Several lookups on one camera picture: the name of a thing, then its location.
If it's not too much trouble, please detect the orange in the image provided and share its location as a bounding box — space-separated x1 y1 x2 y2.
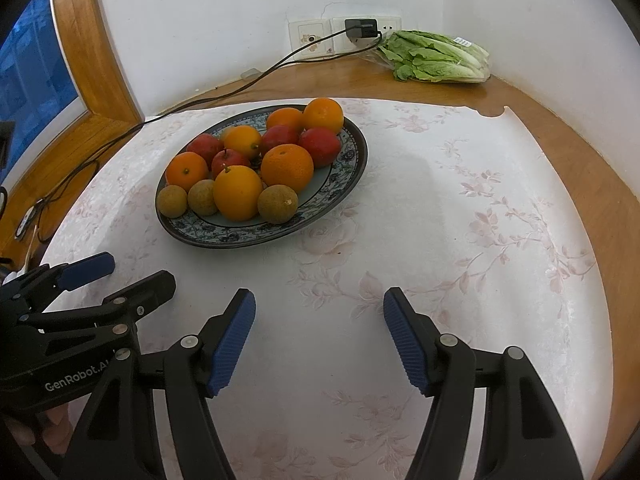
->
165 151 209 191
260 144 315 192
213 165 264 222
266 108 305 133
301 97 345 134
223 126 263 159

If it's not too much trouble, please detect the black plug-in charger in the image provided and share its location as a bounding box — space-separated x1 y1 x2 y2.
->
345 19 379 41

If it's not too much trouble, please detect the small white device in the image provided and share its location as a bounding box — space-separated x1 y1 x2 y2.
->
15 207 38 238

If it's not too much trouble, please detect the bagged green lettuce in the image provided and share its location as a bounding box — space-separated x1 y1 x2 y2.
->
372 30 492 83

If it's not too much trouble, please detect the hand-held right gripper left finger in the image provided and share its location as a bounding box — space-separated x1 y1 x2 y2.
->
60 287 257 480

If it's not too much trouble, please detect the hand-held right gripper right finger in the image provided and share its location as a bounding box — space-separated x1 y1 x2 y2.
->
383 286 583 480

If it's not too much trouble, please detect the wooden window frame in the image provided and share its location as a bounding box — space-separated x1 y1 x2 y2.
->
0 0 146 196

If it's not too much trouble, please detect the blue patterned ceramic plate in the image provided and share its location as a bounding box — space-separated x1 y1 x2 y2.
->
155 104 369 249

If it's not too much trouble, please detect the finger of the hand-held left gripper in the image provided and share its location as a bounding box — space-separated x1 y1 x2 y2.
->
2 252 116 313
20 270 177 351

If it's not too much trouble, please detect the person's left hand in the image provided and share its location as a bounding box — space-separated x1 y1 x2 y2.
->
0 402 71 456

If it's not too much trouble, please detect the black cable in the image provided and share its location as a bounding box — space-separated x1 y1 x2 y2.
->
15 30 383 241

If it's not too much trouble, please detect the glass window pane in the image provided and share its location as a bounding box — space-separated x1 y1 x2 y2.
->
0 0 93 181

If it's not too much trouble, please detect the white round-port wall socket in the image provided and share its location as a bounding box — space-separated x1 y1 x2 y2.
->
289 19 333 56

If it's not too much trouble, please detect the white floral tablecloth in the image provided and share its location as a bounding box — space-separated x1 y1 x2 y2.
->
37 97 613 480

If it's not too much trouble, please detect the white power wall socket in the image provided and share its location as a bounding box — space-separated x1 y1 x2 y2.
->
331 16 402 53

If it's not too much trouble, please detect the red apple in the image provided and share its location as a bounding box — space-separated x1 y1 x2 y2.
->
211 149 252 179
186 133 224 163
260 125 301 157
298 127 343 168

